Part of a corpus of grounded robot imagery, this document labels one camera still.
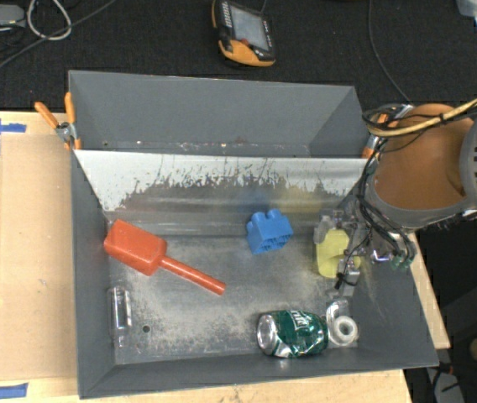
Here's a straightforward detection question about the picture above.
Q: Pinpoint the brown cardboard board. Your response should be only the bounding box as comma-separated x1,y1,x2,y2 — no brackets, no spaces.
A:
0,132,81,384

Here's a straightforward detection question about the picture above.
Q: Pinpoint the clear tape dispenser white roll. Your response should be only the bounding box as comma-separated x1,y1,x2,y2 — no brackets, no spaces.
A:
325,298,359,348

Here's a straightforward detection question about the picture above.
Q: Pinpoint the yellow sponge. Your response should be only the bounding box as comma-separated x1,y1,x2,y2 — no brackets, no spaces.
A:
315,228,364,279

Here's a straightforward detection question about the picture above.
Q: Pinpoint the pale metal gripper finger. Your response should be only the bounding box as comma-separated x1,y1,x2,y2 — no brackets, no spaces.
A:
312,209,345,245
335,259,362,289

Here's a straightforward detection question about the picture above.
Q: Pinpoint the grey metal bin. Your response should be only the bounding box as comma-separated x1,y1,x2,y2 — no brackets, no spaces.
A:
66,69,440,400

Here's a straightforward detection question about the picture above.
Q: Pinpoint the blue toy building block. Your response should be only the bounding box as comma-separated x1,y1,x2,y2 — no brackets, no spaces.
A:
245,208,295,256

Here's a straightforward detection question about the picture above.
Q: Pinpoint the crushed green drink can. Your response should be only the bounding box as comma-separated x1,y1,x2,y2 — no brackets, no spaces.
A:
256,308,330,359

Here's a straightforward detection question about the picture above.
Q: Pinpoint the red-orange plastic scoop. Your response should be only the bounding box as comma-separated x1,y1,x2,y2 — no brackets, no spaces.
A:
102,218,227,296

